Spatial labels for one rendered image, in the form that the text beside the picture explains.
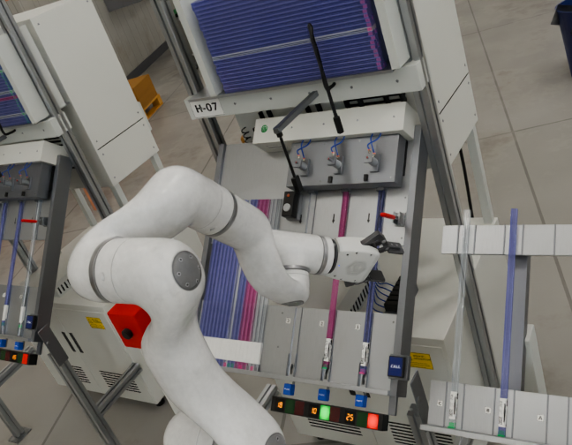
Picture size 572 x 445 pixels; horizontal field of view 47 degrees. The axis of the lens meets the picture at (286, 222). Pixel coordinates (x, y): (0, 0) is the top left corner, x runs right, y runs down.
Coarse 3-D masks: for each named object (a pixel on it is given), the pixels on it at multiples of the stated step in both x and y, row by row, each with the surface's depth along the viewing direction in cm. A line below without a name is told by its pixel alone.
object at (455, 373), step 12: (468, 216) 157; (468, 228) 156; (468, 240) 156; (456, 312) 153; (456, 324) 152; (456, 336) 151; (456, 348) 151; (456, 360) 150; (456, 372) 149; (456, 384) 149
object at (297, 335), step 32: (288, 320) 185; (320, 320) 180; (352, 320) 174; (384, 320) 169; (288, 352) 183; (320, 352) 177; (352, 352) 172; (384, 352) 167; (352, 384) 170; (384, 384) 165
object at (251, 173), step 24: (240, 144) 212; (408, 144) 178; (240, 168) 209; (264, 168) 204; (288, 168) 199; (408, 168) 176; (240, 192) 207; (264, 192) 201; (336, 192) 187; (360, 192) 183; (408, 192) 174; (312, 216) 189; (336, 216) 185; (360, 216) 181
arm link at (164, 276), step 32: (128, 256) 94; (160, 256) 92; (192, 256) 95; (128, 288) 94; (160, 288) 91; (192, 288) 94; (160, 320) 95; (192, 320) 101; (160, 352) 100; (192, 352) 103; (160, 384) 105; (192, 384) 104; (224, 384) 109; (192, 416) 106; (224, 416) 107; (256, 416) 111
